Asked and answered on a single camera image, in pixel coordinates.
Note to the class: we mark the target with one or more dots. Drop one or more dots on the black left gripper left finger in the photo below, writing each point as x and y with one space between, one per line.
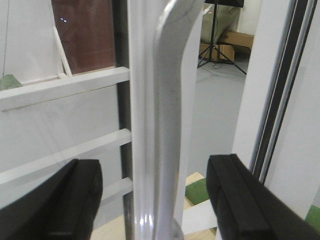
63 207

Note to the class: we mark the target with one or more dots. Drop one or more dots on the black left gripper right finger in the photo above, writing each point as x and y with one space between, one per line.
245 209

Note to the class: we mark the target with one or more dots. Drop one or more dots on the white framed transparent sliding door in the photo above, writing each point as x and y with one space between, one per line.
77 82

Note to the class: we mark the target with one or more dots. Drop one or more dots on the grey metal door handle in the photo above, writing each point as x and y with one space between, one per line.
172 32

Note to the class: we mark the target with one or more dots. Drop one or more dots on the brown cardboard box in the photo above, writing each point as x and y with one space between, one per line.
230 42

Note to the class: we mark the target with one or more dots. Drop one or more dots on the white wooden support bracket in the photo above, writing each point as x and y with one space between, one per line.
198 218

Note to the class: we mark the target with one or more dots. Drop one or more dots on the white fixed door frame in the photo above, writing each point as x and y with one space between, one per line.
277 134

